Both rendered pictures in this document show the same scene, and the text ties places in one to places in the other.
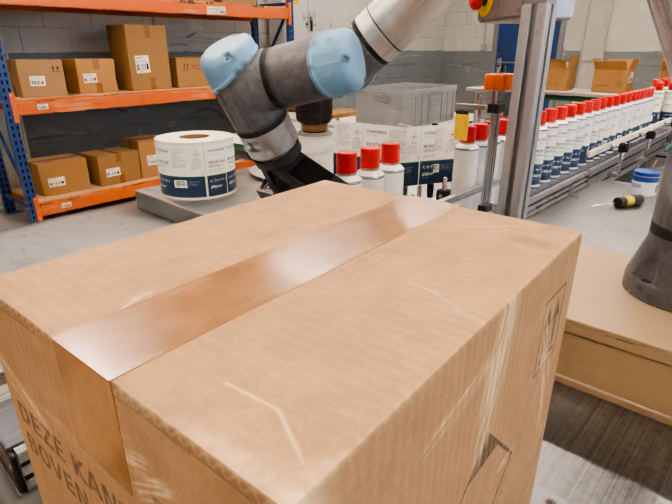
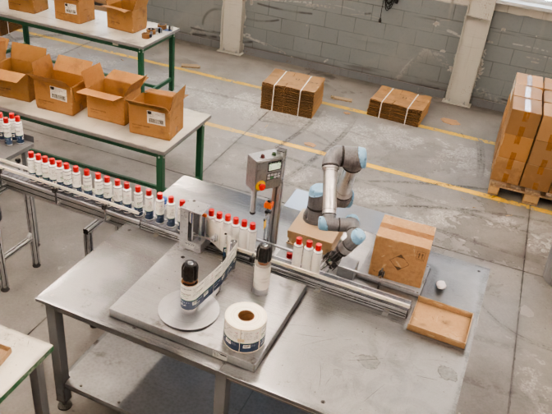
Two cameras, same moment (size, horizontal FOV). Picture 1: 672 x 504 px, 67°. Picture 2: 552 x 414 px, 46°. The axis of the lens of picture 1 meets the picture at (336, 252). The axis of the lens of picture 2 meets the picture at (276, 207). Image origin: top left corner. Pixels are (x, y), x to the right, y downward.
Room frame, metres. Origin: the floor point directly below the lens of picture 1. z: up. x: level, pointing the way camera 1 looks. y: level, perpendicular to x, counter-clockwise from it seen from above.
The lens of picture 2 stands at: (2.16, 2.55, 3.09)
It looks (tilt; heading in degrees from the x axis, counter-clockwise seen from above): 32 degrees down; 247
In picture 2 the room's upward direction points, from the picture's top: 6 degrees clockwise
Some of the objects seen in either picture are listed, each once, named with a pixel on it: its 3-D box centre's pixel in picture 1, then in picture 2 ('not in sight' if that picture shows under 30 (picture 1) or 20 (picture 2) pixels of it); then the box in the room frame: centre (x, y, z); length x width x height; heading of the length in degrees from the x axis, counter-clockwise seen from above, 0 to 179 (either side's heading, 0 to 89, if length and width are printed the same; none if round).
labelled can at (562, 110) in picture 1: (555, 142); (171, 211); (1.48, -0.64, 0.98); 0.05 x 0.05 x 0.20
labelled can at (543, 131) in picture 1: (534, 149); not in sight; (1.37, -0.54, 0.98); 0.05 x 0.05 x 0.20
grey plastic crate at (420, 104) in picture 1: (406, 104); not in sight; (3.31, -0.45, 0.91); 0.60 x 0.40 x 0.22; 143
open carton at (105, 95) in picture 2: not in sight; (115, 94); (1.56, -2.45, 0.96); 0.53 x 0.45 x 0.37; 51
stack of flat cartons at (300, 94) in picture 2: not in sight; (292, 93); (-0.71, -4.16, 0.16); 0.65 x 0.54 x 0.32; 144
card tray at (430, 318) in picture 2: not in sight; (440, 320); (0.28, 0.47, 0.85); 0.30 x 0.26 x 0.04; 137
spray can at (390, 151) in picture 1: (388, 199); (297, 253); (0.89, -0.10, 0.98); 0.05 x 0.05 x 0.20
